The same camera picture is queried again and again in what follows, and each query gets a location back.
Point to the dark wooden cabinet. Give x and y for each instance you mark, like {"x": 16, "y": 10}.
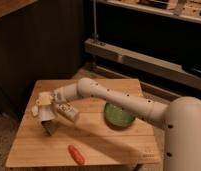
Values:
{"x": 41, "y": 41}

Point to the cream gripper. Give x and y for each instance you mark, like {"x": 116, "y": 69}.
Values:
{"x": 44, "y": 99}

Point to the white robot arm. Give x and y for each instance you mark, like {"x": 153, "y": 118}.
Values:
{"x": 180, "y": 119}

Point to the orange carrot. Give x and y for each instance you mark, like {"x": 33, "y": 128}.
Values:
{"x": 76, "y": 155}

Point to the wooden table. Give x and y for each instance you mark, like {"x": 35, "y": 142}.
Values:
{"x": 98, "y": 144}

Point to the grey metal shelf rack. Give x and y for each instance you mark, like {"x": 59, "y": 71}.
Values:
{"x": 162, "y": 50}

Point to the white eraser block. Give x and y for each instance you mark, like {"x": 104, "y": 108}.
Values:
{"x": 34, "y": 111}

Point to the green bowl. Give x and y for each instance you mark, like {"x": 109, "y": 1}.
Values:
{"x": 117, "y": 117}

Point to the white ceramic cup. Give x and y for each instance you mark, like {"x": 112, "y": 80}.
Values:
{"x": 45, "y": 113}

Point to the small dark metal box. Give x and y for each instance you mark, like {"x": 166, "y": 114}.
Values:
{"x": 49, "y": 126}

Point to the white tube bottle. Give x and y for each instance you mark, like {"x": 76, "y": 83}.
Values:
{"x": 68, "y": 111}

